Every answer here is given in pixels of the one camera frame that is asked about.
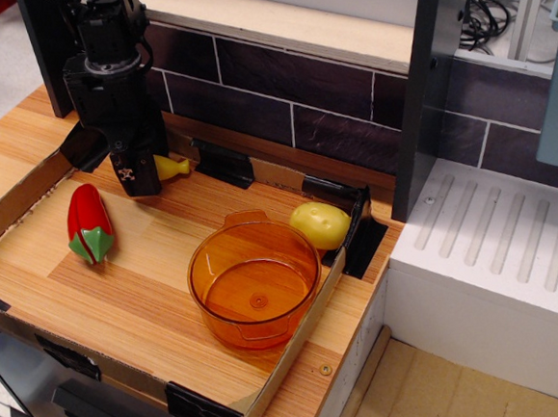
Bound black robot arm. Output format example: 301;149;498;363
58;0;168;196

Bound white toy sink drainboard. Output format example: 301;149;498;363
385;160;558;398

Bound dark grey vertical panel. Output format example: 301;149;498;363
391;0;466;222

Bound brass screw in table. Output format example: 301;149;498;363
320;364;332;376

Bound cardboard fence with black tape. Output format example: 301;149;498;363
0;84;404;417

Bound orange transparent plastic pot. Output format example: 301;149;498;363
187;210;322;351

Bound yellow toy potato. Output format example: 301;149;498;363
289;201;352;250

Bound red toy chili pepper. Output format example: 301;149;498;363
67;184;115;265

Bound tangled black cables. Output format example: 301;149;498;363
455;0;531;53

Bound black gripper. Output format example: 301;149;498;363
63;53;169;197

